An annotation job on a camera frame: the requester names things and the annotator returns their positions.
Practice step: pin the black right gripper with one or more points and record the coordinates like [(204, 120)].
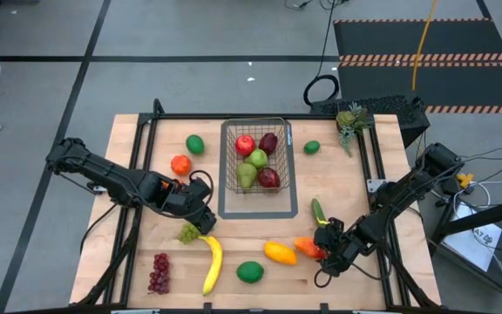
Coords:
[(348, 244)]

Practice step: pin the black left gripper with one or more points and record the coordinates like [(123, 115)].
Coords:
[(190, 198)]

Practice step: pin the red orange mango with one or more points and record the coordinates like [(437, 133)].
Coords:
[(305, 246)]

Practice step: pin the green cucumber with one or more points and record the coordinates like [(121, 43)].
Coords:
[(317, 209)]

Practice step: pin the yellow mango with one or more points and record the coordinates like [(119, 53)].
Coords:
[(280, 253)]

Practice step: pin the orange mini pumpkin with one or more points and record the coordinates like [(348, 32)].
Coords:
[(181, 165)]

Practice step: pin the dark red apple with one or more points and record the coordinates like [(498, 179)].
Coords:
[(269, 178), (268, 143)]

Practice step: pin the bright red apple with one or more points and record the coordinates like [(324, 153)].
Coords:
[(245, 145)]

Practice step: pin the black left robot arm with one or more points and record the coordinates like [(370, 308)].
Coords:
[(103, 172)]

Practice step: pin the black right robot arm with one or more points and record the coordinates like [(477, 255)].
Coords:
[(408, 189)]

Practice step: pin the green grape bunch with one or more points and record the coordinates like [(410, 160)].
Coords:
[(188, 233)]

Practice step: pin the yellow banana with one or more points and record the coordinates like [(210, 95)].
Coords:
[(213, 266)]

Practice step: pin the large green lime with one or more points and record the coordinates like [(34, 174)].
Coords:
[(249, 271)]

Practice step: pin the purple grape bunch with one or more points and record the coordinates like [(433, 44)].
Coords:
[(159, 273)]

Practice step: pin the small green lime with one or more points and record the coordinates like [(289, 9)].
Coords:
[(311, 147)]

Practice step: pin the potted succulent plant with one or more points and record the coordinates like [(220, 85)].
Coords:
[(348, 118)]

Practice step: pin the black perforated box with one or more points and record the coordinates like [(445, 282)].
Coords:
[(390, 107)]

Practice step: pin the white paper sheet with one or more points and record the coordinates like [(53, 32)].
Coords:
[(486, 240)]

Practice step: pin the black striped floor mat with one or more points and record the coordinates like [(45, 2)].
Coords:
[(408, 39)]

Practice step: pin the silver arm base bracket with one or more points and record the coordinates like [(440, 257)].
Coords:
[(372, 185), (96, 188)]

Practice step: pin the silver frame plate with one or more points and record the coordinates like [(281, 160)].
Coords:
[(135, 311), (377, 311)]

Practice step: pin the black metal table frame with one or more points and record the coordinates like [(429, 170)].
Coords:
[(233, 116)]

